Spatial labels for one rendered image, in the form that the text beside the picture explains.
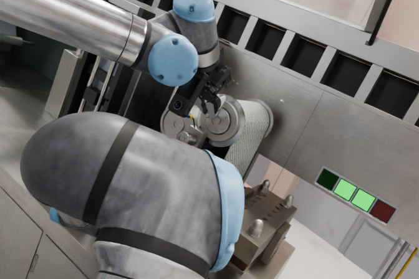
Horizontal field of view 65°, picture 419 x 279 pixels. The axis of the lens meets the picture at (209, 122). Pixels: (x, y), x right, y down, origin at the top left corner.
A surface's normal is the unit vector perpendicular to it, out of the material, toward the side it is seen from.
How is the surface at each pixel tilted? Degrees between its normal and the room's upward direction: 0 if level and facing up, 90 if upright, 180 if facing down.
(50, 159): 75
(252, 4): 90
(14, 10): 113
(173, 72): 90
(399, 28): 90
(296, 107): 90
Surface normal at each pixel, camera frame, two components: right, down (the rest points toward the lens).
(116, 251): -0.42, 0.13
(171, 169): 0.32, -0.54
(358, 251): -0.57, -0.05
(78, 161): -0.04, -0.18
